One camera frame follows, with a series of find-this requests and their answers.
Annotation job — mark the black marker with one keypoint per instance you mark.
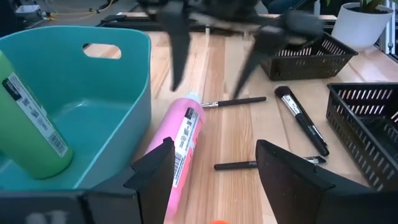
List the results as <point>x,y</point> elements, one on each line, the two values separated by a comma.
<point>236,165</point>

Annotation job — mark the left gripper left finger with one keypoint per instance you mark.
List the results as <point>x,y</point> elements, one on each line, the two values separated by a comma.
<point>155,174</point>

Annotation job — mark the green paint bottle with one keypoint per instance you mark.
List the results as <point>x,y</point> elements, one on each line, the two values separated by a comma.
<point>21,140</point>

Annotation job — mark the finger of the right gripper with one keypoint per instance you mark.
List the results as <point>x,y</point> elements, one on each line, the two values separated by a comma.
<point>178,46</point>
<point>258,53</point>

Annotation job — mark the black slotted plastic basket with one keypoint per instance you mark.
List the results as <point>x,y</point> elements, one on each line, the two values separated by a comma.
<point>311,67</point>
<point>357,124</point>

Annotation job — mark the pink paint bottle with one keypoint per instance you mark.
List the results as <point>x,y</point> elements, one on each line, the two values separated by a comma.
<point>183,124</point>

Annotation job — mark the black metal table frame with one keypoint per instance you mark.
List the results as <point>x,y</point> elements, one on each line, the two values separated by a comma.
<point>124,23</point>

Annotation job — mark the potted green plant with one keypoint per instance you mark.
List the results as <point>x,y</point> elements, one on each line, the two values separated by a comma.
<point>360,28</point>

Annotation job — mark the thin black paint brush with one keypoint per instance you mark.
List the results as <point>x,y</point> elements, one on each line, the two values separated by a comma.
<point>239,101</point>

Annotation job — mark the teal plastic bin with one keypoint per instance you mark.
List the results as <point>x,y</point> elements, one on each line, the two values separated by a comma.
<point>93,93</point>

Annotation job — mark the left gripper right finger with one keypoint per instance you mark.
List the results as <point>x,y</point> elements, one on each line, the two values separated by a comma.
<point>286,186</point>

